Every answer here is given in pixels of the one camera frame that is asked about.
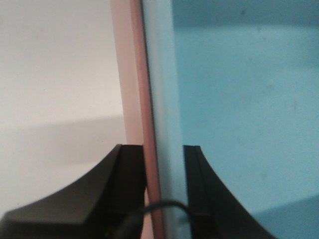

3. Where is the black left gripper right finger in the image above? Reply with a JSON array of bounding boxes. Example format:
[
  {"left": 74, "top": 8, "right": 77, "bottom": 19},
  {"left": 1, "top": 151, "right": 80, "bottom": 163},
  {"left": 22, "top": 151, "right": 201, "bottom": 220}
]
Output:
[{"left": 183, "top": 145, "right": 273, "bottom": 239}]

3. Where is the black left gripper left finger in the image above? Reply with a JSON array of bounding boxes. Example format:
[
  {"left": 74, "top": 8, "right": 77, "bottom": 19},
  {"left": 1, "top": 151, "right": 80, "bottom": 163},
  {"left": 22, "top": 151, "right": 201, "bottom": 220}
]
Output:
[{"left": 0, "top": 144, "right": 146, "bottom": 239}]

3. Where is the light blue plastic box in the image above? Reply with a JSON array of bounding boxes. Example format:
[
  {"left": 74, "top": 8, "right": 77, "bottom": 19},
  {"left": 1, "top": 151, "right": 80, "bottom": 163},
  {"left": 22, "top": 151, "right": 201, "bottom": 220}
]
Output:
[{"left": 142, "top": 0, "right": 319, "bottom": 239}]

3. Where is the pink plastic box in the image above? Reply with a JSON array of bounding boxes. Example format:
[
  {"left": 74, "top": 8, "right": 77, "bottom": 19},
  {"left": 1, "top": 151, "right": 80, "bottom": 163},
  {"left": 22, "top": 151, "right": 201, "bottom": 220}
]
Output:
[{"left": 110, "top": 0, "right": 166, "bottom": 239}]

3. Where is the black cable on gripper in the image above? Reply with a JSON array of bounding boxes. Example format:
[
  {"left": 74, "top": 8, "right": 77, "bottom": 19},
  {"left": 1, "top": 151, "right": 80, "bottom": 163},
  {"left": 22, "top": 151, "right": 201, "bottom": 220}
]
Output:
[{"left": 117, "top": 200, "right": 194, "bottom": 239}]

